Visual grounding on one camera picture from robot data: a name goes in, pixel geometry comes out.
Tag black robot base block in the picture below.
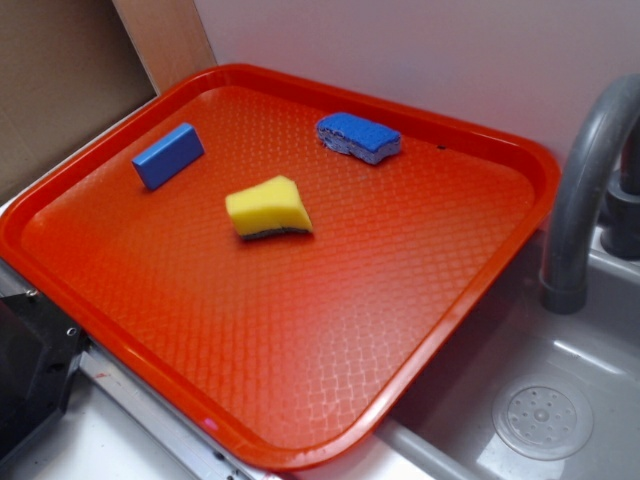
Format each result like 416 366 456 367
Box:
1 290 87 467

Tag blue rectangular block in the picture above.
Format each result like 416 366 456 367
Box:
132 123 205 190

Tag yellow sponge with dark base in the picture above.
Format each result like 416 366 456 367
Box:
225 175 313 240

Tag orange plastic tray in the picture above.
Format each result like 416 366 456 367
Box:
1 65 560 472

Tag blue sponge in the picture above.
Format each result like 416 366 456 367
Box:
316 112 402 165

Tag grey curved faucet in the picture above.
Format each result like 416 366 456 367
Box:
540 73 639 314

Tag grey plastic sink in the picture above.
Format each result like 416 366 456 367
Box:
374 227 640 480

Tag round sink drain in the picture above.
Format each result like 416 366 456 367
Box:
492 375 594 461

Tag brown cardboard panel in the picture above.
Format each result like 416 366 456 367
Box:
1 1 216 201

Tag dark grey faucet handle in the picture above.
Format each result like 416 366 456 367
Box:
601 127 639 260

